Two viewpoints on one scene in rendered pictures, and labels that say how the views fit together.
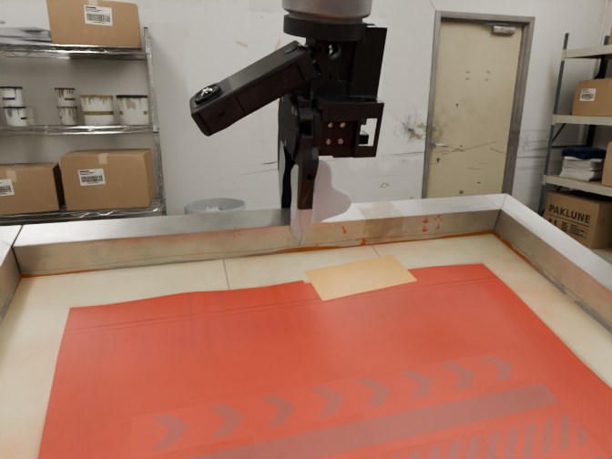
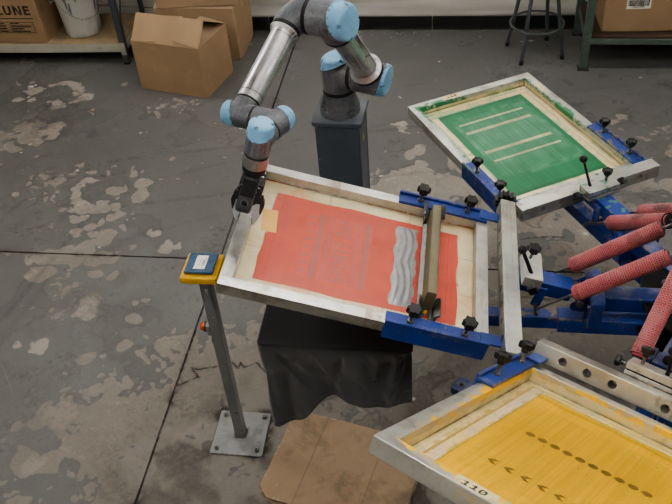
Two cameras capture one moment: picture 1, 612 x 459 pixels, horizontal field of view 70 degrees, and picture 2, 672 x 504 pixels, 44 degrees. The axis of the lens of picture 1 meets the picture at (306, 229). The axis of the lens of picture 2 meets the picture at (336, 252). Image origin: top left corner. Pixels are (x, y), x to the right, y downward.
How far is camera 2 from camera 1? 232 cm
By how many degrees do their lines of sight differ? 59
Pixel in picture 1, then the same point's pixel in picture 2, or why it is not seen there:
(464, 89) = not seen: outside the picture
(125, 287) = (248, 266)
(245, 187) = not seen: outside the picture
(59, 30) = not seen: outside the picture
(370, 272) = (269, 217)
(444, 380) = (312, 227)
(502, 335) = (306, 209)
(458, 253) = (271, 194)
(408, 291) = (281, 215)
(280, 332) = (283, 245)
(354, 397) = (308, 242)
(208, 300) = (263, 252)
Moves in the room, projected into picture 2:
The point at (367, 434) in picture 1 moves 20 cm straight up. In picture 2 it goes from (317, 245) to (312, 193)
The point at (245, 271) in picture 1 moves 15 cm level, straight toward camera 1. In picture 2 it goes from (254, 241) to (301, 247)
